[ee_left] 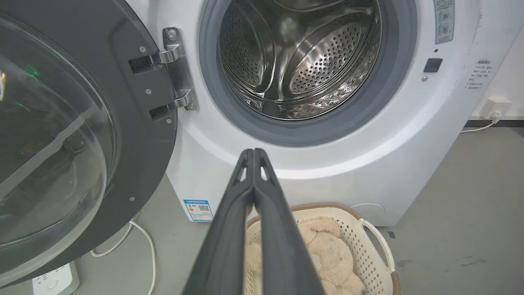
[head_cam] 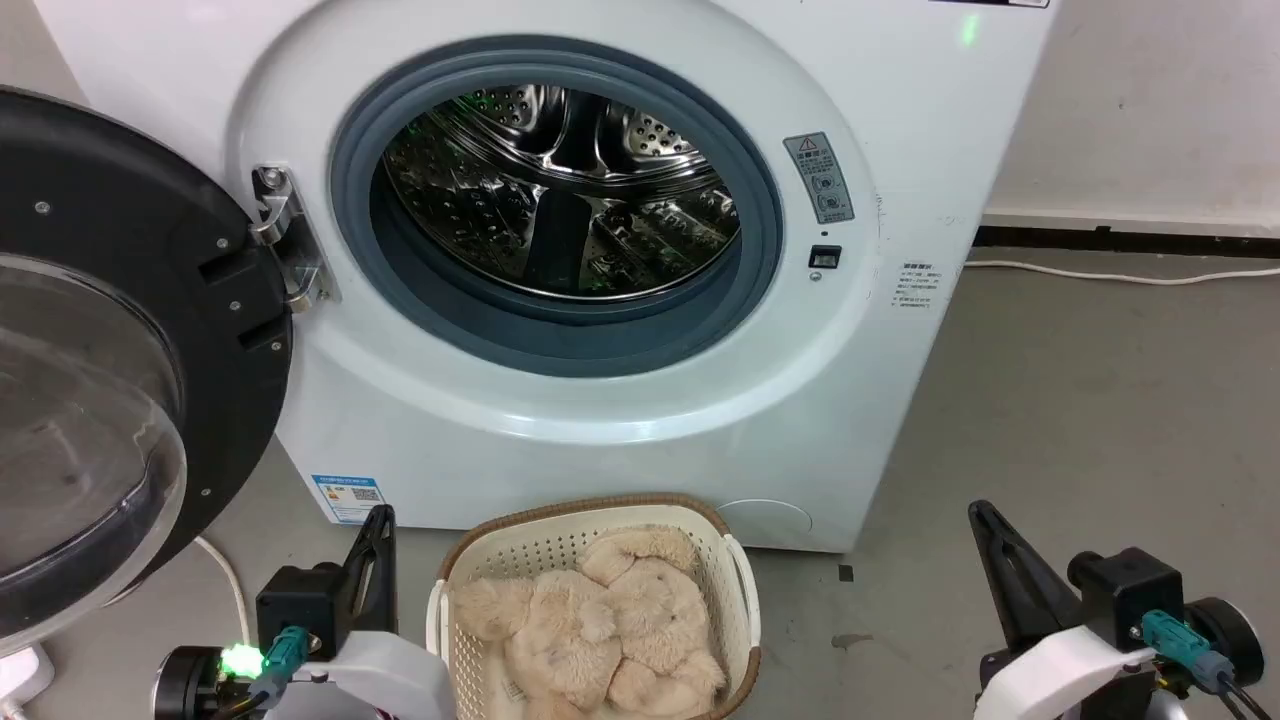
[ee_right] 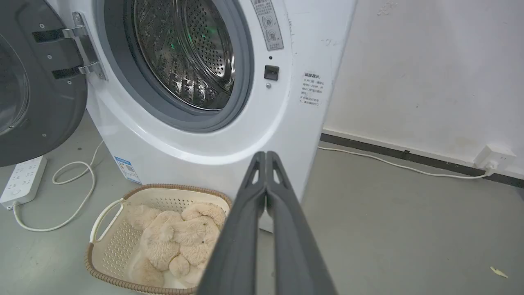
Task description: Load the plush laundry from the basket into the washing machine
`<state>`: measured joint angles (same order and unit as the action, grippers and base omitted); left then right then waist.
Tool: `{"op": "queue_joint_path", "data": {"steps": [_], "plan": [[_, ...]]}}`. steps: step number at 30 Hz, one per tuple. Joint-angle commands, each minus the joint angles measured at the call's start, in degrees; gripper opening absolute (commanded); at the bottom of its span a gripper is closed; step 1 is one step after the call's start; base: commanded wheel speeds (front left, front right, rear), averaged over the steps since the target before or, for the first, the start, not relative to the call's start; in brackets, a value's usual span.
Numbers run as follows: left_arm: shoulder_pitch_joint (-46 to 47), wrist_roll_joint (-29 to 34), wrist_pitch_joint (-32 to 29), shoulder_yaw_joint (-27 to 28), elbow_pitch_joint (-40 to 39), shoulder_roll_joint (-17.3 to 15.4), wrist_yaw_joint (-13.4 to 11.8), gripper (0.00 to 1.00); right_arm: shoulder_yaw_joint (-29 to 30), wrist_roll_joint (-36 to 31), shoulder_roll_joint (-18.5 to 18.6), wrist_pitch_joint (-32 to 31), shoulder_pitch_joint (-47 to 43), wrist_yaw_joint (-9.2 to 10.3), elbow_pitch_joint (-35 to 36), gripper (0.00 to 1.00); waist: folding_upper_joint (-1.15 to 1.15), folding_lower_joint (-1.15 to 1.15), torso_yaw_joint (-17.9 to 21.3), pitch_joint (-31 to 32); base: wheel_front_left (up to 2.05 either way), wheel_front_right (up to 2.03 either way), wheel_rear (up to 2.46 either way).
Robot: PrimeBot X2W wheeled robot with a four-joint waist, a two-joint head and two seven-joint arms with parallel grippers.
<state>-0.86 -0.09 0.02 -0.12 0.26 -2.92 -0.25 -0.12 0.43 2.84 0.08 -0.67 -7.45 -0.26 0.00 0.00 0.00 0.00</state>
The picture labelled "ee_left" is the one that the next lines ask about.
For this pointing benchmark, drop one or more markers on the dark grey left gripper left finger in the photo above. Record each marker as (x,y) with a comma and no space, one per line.
(223,250)

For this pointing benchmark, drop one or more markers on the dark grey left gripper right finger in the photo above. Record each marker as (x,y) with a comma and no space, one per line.
(282,250)

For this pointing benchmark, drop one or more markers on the white front-load washing machine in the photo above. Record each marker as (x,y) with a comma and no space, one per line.
(401,135)

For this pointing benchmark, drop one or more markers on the dark grey washer door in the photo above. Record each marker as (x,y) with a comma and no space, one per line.
(82,131)

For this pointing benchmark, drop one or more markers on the beige fluffy fabric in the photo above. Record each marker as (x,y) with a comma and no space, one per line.
(331,258)

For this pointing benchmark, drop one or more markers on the white perforated laundry basket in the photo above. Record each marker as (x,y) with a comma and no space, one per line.
(368,254)

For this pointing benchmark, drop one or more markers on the white power strip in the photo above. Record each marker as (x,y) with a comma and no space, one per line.
(55,280)

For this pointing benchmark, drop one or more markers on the white wall socket plug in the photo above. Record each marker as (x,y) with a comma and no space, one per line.
(493,108)

